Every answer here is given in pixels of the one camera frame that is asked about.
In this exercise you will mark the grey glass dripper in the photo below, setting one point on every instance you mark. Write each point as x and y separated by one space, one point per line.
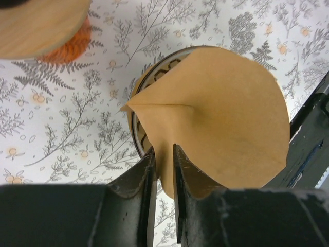
167 107

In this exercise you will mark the orange glass carafe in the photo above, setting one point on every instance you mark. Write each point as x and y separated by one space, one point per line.
72 49

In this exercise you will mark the wooden ring dripper stand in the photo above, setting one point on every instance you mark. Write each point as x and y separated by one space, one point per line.
35 28

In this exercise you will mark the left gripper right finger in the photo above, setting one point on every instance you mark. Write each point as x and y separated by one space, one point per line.
195 196

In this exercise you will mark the floral tablecloth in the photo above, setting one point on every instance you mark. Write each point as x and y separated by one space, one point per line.
61 123

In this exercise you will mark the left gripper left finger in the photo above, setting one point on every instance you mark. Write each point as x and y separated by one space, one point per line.
130 205

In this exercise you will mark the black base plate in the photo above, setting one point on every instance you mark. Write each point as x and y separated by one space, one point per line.
307 158

